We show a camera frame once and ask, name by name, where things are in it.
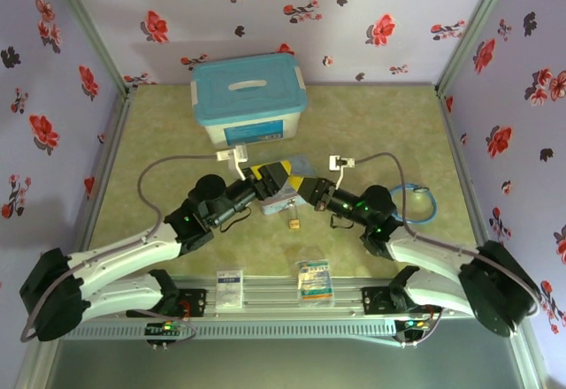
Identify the storage box with blue lid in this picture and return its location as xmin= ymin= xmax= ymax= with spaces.
xmin=189 ymin=53 xmax=310 ymax=149

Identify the blue green printed packet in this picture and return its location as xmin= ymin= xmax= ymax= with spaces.
xmin=295 ymin=259 xmax=336 ymax=308

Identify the white paper packet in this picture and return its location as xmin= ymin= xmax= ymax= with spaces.
xmin=215 ymin=267 xmax=246 ymax=310

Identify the left circuit board green light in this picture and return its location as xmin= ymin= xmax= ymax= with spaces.
xmin=144 ymin=321 xmax=185 ymax=336

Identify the circuit board green light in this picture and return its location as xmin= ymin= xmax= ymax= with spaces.
xmin=144 ymin=321 xmax=185 ymax=336
xmin=394 ymin=317 xmax=433 ymax=342

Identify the right circuit board green light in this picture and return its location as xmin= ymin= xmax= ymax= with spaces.
xmin=394 ymin=317 xmax=433 ymax=342

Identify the grey right arm cable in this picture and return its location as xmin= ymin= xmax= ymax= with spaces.
xmin=353 ymin=151 xmax=543 ymax=348

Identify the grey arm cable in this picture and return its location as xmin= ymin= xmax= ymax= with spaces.
xmin=353 ymin=151 xmax=543 ymax=348
xmin=19 ymin=153 xmax=220 ymax=347

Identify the grey left arm cable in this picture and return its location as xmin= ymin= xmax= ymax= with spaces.
xmin=19 ymin=153 xmax=220 ymax=347

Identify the blue looped cable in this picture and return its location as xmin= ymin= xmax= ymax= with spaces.
xmin=388 ymin=181 xmax=440 ymax=227

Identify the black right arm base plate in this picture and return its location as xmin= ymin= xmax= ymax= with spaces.
xmin=361 ymin=286 xmax=446 ymax=316

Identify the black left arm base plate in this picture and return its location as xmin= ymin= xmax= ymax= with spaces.
xmin=127 ymin=288 xmax=209 ymax=319

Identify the aluminium front rail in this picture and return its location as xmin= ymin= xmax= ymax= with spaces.
xmin=170 ymin=273 xmax=402 ymax=320

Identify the aluminium side rail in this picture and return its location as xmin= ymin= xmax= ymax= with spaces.
xmin=436 ymin=89 xmax=490 ymax=247
xmin=73 ymin=91 xmax=134 ymax=260

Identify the slotted grey cable duct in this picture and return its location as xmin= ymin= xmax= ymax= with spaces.
xmin=70 ymin=320 xmax=400 ymax=341

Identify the aluminium frame post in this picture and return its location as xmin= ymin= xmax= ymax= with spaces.
xmin=434 ymin=0 xmax=519 ymax=98
xmin=43 ymin=0 xmax=136 ymax=98

